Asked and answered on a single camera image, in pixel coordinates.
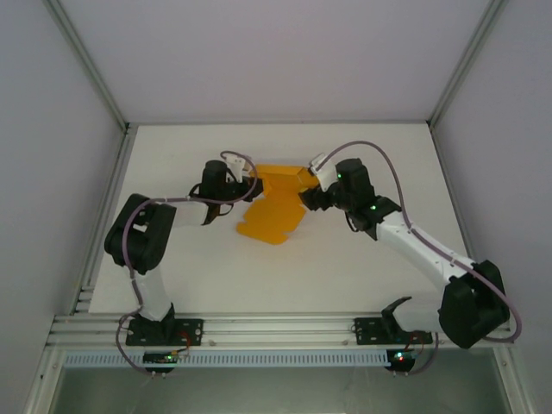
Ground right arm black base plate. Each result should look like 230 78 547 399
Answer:
353 317 434 347

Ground wide aluminium table side rail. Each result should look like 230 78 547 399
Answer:
71 124 139 314

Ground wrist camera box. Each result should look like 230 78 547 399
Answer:
227 155 247 181
308 153 337 189

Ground thin aluminium table side rail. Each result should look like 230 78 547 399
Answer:
429 122 491 311

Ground aluminium frame leg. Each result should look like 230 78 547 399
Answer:
23 347 66 414
491 344 534 414

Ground aluminium mounting rail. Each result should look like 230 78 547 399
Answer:
46 310 515 347

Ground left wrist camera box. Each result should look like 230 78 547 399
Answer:
227 155 247 181

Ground aluminium frame post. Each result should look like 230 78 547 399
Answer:
42 0 130 130
426 0 508 126

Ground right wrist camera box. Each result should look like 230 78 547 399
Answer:
308 153 337 189

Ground orange paper box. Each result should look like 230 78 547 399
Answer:
235 162 323 246

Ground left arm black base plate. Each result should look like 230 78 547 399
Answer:
125 317 204 347

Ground slotted grey cable duct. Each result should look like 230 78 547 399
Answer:
62 349 389 368

